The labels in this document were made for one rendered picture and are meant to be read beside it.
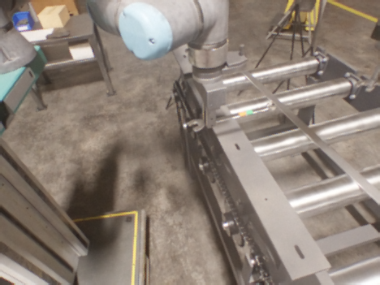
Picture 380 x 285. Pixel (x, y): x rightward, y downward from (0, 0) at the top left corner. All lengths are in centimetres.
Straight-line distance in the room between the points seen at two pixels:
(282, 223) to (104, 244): 120
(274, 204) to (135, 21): 51
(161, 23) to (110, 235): 140
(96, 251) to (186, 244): 60
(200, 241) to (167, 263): 26
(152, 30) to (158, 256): 163
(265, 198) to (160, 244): 132
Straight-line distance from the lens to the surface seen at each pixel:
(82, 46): 323
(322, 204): 107
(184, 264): 185
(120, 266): 158
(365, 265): 99
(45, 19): 346
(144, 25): 44
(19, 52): 90
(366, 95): 173
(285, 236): 65
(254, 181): 71
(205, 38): 54
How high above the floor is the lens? 174
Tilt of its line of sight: 45 degrees down
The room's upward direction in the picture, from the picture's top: 6 degrees counter-clockwise
